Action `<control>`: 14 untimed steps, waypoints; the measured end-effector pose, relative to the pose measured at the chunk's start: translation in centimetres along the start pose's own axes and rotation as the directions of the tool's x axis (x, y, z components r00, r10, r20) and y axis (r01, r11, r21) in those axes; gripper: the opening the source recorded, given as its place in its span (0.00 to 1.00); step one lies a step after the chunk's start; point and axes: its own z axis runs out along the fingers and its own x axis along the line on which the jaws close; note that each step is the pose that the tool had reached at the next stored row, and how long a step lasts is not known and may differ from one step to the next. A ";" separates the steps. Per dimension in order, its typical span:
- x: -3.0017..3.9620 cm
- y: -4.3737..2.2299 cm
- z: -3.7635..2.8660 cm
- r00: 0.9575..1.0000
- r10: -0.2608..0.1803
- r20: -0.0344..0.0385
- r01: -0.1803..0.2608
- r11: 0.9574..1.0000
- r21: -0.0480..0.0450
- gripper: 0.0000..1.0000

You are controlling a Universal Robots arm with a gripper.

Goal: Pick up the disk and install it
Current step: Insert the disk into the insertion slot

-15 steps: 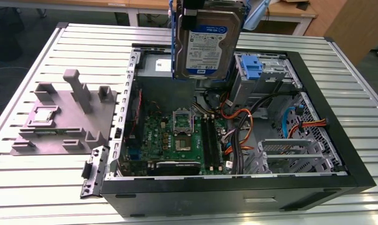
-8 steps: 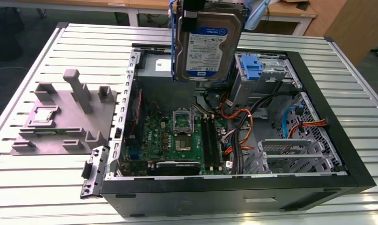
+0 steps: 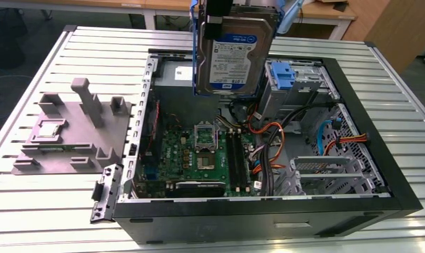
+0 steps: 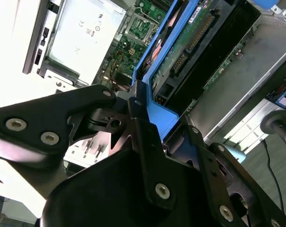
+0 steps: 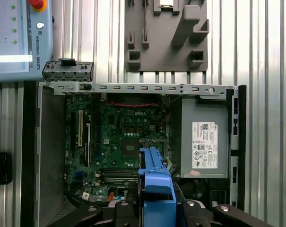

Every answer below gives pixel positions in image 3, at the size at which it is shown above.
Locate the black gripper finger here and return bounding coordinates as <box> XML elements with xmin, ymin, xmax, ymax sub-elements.
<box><xmin>201</xmin><ymin>0</ymin><xmax>232</xmax><ymax>41</ymax></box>

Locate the hard disk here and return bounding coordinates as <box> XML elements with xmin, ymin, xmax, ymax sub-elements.
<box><xmin>189</xmin><ymin>0</ymin><xmax>281</xmax><ymax>97</ymax></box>

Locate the blue data wire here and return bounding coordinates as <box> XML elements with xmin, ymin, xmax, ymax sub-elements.
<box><xmin>317</xmin><ymin>119</ymin><xmax>341</xmax><ymax>156</ymax></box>

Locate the orange red disk power wire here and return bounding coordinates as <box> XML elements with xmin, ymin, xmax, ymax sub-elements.
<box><xmin>322</xmin><ymin>133</ymin><xmax>370</xmax><ymax>156</ymax></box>

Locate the metal disk bay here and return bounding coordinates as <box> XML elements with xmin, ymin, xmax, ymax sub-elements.
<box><xmin>273</xmin><ymin>155</ymin><xmax>390</xmax><ymax>197</ymax></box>

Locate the grey power supply unit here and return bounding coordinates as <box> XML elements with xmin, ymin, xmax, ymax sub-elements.
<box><xmin>150</xmin><ymin>60</ymin><xmax>222</xmax><ymax>127</ymax></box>

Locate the metal drive cage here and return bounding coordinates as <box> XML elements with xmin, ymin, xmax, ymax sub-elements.
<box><xmin>260</xmin><ymin>60</ymin><xmax>339</xmax><ymax>122</ymax></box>

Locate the metal socket cover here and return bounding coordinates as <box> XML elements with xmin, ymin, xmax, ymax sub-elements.
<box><xmin>193</xmin><ymin>121</ymin><xmax>220</xmax><ymax>153</ymax></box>

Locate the green motherboard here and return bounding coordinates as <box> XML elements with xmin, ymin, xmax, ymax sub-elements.
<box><xmin>134</xmin><ymin>120</ymin><xmax>265</xmax><ymax>198</ymax></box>

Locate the black RAM slot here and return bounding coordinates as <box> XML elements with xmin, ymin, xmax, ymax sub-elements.
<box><xmin>225</xmin><ymin>129</ymin><xmax>238</xmax><ymax>192</ymax></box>
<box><xmin>236</xmin><ymin>129</ymin><xmax>250</xmax><ymax>192</ymax></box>

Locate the CPU socket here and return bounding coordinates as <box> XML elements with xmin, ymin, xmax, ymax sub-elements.
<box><xmin>197</xmin><ymin>154</ymin><xmax>221</xmax><ymax>171</ymax></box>

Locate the wooden cabinet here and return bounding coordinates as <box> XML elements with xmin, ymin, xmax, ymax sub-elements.
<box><xmin>365</xmin><ymin>0</ymin><xmax>425</xmax><ymax>76</ymax></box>

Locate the grey parts rack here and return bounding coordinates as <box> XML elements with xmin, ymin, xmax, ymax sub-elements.
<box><xmin>9</xmin><ymin>77</ymin><xmax>136</xmax><ymax>176</ymax></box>

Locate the black graphics card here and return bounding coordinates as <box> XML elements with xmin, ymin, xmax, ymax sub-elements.
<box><xmin>164</xmin><ymin>180</ymin><xmax>226</xmax><ymax>198</ymax></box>

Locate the silver CPU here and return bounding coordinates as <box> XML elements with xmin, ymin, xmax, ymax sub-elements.
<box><xmin>37</xmin><ymin>123</ymin><xmax>64</xmax><ymax>138</ymax></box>

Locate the green RAM stick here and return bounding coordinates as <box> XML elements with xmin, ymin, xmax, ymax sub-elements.
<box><xmin>37</xmin><ymin>145</ymin><xmax>76</xmax><ymax>153</ymax></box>

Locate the black hinged card latch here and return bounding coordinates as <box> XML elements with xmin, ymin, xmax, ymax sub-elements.
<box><xmin>88</xmin><ymin>162</ymin><xmax>124</xmax><ymax>225</ymax></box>

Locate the black open PC case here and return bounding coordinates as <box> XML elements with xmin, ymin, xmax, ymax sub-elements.
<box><xmin>112</xmin><ymin>48</ymin><xmax>423</xmax><ymax>245</ymax></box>

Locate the wooden desk white frame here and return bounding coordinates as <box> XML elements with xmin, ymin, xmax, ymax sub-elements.
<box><xmin>30</xmin><ymin>0</ymin><xmax>358</xmax><ymax>40</ymax></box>

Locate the orange yellow wire bundle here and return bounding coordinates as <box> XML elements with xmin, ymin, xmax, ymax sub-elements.
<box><xmin>248</xmin><ymin>122</ymin><xmax>286</xmax><ymax>175</ymax></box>

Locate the thick black cable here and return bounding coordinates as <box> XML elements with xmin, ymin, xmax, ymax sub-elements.
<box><xmin>260</xmin><ymin>102</ymin><xmax>334</xmax><ymax>197</ymax></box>

